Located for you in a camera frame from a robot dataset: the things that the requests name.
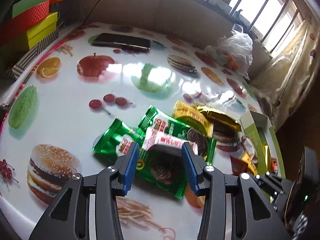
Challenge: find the green Milo biscuit packet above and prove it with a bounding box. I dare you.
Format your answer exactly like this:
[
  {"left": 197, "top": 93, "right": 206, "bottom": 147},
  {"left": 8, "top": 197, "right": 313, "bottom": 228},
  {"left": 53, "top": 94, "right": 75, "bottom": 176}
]
[{"left": 136, "top": 105, "right": 216, "bottom": 199}]

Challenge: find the yellow gold snack packet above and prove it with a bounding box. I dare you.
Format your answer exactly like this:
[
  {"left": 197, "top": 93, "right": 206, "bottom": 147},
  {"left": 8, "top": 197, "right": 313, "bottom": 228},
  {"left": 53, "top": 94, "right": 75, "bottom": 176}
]
[{"left": 172, "top": 100, "right": 214, "bottom": 137}]

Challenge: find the red black candy packet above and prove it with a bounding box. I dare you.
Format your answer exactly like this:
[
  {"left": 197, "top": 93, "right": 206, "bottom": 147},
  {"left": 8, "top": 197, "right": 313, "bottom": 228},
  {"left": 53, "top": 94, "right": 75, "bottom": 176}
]
[{"left": 270, "top": 158, "right": 278, "bottom": 175}]

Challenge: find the long gold snack bar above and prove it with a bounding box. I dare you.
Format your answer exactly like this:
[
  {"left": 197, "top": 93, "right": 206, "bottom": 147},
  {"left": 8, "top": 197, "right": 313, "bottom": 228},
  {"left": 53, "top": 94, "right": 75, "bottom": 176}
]
[{"left": 262, "top": 142, "right": 271, "bottom": 172}]

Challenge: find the green white cardboard box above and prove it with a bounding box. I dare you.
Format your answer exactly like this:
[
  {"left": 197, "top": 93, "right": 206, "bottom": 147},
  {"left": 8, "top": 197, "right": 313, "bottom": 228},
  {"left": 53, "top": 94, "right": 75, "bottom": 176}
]
[{"left": 240, "top": 111, "right": 286, "bottom": 178}]

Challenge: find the red rubber band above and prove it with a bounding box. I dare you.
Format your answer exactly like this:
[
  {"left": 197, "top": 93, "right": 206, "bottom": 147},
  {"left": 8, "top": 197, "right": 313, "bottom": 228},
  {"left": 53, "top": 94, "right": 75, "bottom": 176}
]
[{"left": 159, "top": 227, "right": 176, "bottom": 240}]

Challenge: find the cream patterned curtain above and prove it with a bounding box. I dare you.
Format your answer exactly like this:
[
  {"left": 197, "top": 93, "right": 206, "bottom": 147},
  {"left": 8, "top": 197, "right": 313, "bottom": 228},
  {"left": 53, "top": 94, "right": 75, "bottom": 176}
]
[{"left": 251, "top": 20, "right": 319, "bottom": 131}]

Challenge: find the clear plastic bag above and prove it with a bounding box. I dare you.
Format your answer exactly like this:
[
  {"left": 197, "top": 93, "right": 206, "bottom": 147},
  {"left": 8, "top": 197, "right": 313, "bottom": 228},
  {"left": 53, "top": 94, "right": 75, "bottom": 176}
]
[{"left": 204, "top": 24, "right": 253, "bottom": 80}]

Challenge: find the black smartphone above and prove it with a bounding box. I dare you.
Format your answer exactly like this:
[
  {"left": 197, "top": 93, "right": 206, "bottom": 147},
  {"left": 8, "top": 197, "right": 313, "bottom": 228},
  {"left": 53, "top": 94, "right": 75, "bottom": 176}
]
[{"left": 92, "top": 33, "right": 151, "bottom": 52}]

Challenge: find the red woven box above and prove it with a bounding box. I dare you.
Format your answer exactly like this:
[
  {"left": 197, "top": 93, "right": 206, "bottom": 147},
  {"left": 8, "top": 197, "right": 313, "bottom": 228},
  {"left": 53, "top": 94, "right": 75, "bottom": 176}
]
[{"left": 1, "top": 0, "right": 49, "bottom": 47}]

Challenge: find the black cable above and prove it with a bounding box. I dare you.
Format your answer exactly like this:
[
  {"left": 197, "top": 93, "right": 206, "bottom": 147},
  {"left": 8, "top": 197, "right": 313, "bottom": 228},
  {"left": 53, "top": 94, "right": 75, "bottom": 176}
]
[{"left": 81, "top": 0, "right": 118, "bottom": 28}]

